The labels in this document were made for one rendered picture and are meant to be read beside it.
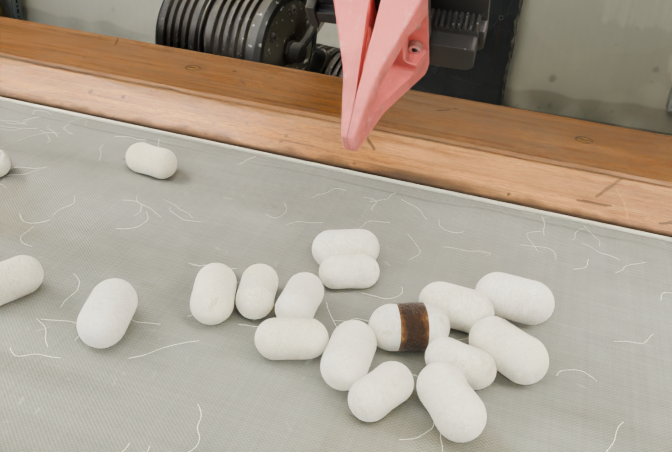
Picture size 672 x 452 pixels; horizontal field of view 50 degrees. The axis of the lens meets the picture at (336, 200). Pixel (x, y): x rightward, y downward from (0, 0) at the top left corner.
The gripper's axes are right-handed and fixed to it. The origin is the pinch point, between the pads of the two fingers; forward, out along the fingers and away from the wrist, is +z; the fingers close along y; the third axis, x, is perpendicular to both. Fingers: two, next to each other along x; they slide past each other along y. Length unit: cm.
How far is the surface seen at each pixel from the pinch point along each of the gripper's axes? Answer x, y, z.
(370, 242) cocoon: 4.2, 1.5, 4.2
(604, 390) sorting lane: 2.5, 13.7, 9.2
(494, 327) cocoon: 0.8, 8.5, 8.0
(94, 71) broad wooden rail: 12.5, -24.0, -7.4
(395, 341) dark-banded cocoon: 0.5, 4.4, 9.6
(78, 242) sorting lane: 3.2, -13.7, 7.9
